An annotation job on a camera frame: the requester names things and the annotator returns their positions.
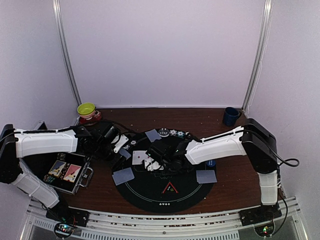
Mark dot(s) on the blue white chip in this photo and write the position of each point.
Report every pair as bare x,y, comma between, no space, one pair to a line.
172,132
126,147

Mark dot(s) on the green chip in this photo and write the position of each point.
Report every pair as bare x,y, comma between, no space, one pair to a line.
180,134

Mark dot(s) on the clear round dealer button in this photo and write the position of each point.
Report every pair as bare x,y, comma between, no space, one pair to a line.
164,132

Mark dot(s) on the red chip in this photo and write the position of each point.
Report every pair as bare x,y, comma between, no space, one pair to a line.
133,143
188,135

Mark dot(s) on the blue playing card deck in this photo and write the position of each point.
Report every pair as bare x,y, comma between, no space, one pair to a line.
124,153

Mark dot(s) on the blue card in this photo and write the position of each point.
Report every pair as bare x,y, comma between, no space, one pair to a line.
206,176
153,135
123,176

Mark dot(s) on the ace of diamonds card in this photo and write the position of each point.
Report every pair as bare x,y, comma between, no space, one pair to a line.
138,156

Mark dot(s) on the red black triangle marker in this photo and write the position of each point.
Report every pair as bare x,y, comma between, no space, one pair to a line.
170,189

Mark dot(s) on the blue round blind button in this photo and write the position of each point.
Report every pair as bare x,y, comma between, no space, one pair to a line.
211,163

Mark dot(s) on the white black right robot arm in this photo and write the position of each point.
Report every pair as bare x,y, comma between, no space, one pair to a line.
251,140

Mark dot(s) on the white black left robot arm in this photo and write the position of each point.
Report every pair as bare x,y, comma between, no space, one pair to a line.
20,161

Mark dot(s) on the round black poker mat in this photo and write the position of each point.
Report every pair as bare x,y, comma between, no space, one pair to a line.
145,190

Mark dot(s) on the green bowl on red saucer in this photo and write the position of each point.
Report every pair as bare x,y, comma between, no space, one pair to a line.
88,114

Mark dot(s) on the aluminium poker case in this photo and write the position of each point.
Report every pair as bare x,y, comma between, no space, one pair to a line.
83,179

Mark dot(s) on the red card box in case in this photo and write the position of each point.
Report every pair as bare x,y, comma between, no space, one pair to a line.
72,173

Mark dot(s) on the blue card box in case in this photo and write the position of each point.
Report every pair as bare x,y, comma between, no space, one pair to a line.
56,169

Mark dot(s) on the dark blue enamel mug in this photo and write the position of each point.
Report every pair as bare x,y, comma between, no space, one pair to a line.
230,116

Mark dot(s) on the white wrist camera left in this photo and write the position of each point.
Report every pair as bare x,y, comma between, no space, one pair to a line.
118,142

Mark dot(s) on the aluminium front rail frame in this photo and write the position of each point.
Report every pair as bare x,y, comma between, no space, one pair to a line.
223,225

